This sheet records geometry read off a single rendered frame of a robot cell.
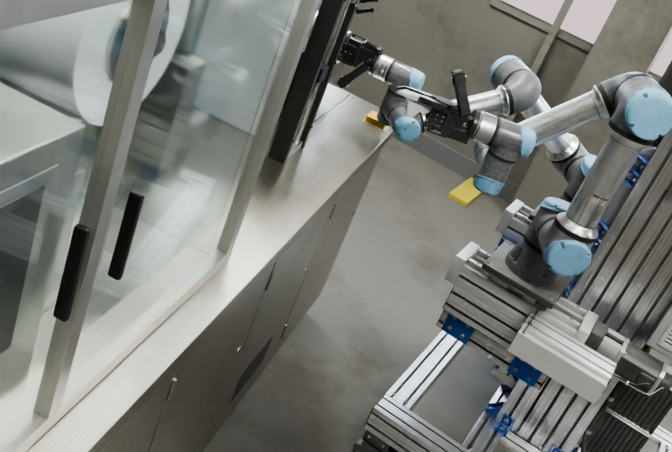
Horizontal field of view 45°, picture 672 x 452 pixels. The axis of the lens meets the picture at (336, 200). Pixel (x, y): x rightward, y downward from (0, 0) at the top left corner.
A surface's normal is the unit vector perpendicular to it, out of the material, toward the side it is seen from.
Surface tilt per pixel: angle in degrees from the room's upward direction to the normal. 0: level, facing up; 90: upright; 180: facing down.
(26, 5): 90
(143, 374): 0
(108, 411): 0
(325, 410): 0
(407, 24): 90
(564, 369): 90
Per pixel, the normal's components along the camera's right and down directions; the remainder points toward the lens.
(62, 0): 0.88, 0.44
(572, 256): -0.11, 0.55
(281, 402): 0.34, -0.83
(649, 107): -0.02, 0.33
